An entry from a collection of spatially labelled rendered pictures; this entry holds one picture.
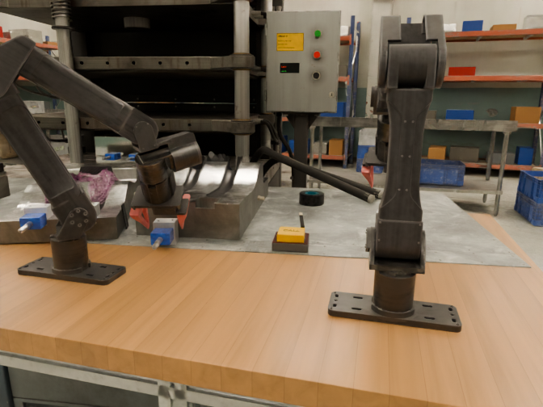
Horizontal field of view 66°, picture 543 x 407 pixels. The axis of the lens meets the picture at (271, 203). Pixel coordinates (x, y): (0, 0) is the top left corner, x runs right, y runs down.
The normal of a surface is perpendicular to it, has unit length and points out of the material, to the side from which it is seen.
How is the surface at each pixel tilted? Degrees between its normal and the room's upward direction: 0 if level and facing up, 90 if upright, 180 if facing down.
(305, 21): 90
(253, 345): 0
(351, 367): 0
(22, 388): 90
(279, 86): 90
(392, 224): 85
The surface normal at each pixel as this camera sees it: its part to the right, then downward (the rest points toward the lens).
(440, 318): 0.01, -0.97
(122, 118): 0.44, 0.26
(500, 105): -0.34, 0.23
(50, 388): -0.13, 0.24
